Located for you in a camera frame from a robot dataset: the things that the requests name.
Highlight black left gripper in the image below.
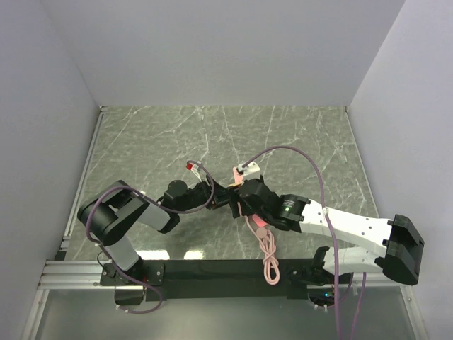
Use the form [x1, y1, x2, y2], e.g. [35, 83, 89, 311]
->
[176, 174, 229, 213]

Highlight pink power strip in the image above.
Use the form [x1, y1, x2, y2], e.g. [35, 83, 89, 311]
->
[233, 167, 243, 185]

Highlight pink power cord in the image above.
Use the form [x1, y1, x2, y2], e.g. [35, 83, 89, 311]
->
[236, 201, 281, 285]

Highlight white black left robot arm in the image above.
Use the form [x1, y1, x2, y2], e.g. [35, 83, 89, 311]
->
[77, 178, 229, 285]

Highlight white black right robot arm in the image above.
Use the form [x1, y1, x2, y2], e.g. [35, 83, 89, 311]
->
[229, 178, 425, 285]

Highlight red square plug adapter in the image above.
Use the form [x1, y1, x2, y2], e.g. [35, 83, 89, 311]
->
[252, 215, 268, 227]

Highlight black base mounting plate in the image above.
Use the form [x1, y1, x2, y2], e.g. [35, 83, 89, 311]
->
[100, 258, 355, 302]

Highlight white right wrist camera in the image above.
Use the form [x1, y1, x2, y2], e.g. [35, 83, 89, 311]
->
[237, 161, 261, 181]

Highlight aluminium rail left edge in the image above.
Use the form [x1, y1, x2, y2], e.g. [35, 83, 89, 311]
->
[54, 106, 105, 261]

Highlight aluminium rail frame front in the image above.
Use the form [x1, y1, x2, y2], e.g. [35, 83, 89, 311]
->
[38, 261, 405, 290]

